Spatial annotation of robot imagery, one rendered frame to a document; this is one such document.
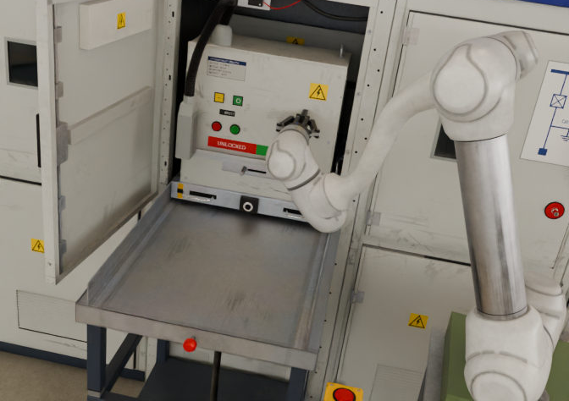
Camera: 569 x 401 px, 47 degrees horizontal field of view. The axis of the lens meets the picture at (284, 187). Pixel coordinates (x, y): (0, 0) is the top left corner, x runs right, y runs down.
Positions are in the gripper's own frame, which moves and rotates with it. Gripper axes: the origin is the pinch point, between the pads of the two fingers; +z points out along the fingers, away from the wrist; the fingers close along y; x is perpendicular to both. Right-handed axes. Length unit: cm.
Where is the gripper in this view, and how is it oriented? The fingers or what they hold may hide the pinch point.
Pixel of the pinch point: (303, 117)
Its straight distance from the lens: 198.5
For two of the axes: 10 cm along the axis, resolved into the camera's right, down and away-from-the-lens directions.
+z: 1.6, -4.0, 9.0
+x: 1.2, -9.0, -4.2
